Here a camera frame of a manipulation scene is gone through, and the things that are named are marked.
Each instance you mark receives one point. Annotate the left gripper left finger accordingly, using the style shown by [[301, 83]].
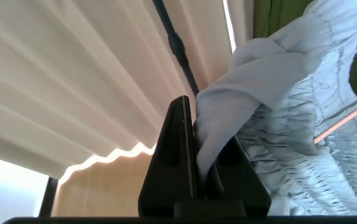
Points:
[[169, 180]]

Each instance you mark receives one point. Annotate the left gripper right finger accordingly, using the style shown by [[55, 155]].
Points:
[[240, 186]]

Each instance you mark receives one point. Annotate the pale grey garment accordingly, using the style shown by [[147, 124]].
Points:
[[290, 77]]

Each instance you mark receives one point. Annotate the pink clothes hanger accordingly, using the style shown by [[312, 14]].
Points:
[[346, 118]]

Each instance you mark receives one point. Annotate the green printed shirt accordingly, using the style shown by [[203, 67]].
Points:
[[268, 18]]

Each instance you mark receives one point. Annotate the black clothes rack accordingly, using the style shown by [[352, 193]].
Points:
[[176, 46]]

